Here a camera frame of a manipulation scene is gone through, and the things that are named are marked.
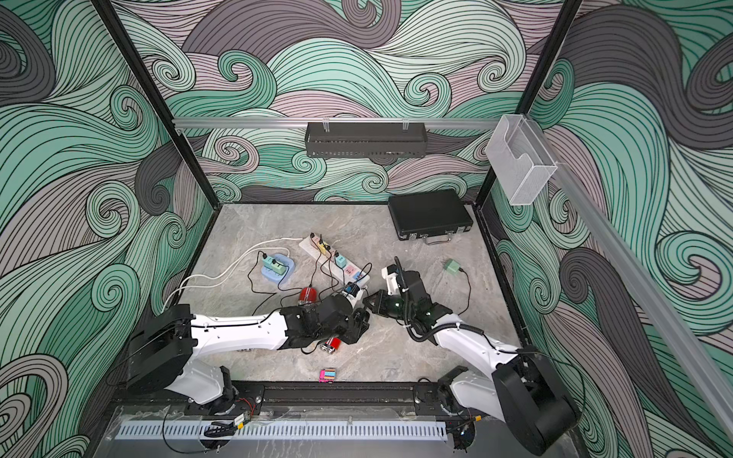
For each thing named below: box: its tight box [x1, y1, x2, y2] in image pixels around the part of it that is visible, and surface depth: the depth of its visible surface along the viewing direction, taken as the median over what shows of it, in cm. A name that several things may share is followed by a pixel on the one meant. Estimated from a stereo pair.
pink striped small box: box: [318, 368, 336, 384], surface depth 77 cm
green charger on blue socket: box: [262, 256, 287, 275], surface depth 94 cm
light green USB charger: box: [443, 258, 461, 276], surface depth 100 cm
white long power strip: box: [298, 232, 371, 288], surface depth 98 cm
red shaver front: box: [319, 336, 342, 354], surface depth 81 cm
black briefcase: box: [387, 188, 474, 246], surface depth 116 cm
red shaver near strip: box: [297, 286, 318, 306], surface depth 92 cm
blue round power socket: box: [261, 253, 295, 284], surface depth 97 cm
